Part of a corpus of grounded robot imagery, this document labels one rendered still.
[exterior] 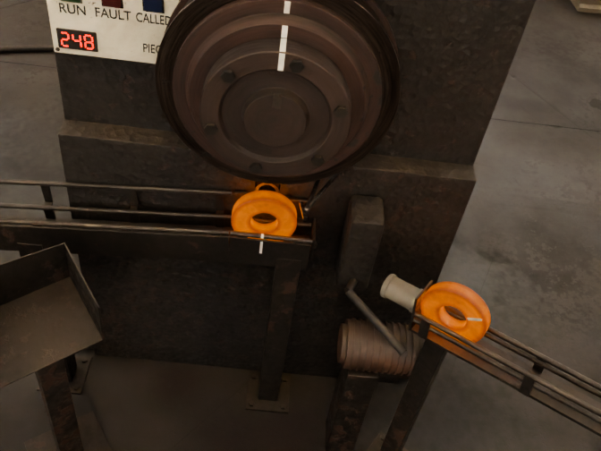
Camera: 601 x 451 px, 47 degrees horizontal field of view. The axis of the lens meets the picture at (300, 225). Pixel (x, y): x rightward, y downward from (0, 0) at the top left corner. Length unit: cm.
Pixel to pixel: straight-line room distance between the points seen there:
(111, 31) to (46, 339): 66
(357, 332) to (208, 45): 79
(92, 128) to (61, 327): 45
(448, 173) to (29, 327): 100
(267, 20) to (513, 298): 169
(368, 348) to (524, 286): 113
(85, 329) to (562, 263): 190
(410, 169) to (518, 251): 127
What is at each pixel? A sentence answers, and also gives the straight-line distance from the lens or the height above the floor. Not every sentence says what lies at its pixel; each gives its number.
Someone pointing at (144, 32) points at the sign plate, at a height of 113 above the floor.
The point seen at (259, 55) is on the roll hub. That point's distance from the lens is 121.
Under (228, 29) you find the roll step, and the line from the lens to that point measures 126.
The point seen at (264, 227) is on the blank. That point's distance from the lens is 165.
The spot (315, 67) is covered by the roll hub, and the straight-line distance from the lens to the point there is 122.
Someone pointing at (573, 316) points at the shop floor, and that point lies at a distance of 271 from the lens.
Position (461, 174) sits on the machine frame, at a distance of 165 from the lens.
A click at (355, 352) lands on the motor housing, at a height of 51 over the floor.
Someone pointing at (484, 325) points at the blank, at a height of 73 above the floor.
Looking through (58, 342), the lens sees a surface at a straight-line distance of 159.
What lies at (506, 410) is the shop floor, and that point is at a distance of 236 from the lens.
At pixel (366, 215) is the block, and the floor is 80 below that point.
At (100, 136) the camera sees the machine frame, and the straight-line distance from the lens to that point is 163.
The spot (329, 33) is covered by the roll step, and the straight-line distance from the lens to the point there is 126.
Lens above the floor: 188
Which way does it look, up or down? 45 degrees down
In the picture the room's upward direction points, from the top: 9 degrees clockwise
